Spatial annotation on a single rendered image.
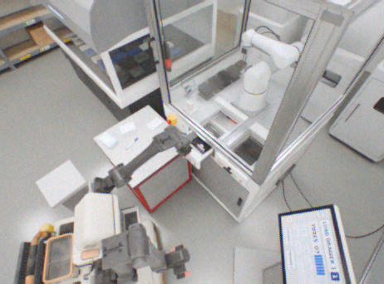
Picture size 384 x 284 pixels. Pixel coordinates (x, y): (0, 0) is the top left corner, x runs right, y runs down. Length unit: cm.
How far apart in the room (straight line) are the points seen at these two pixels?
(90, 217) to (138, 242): 39
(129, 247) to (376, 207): 266
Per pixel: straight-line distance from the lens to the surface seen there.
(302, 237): 134
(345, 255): 126
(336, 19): 77
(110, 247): 72
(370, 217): 292
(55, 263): 159
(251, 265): 229
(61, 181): 198
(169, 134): 98
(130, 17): 185
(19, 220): 301
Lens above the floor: 227
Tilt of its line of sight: 55 degrees down
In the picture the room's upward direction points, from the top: 3 degrees counter-clockwise
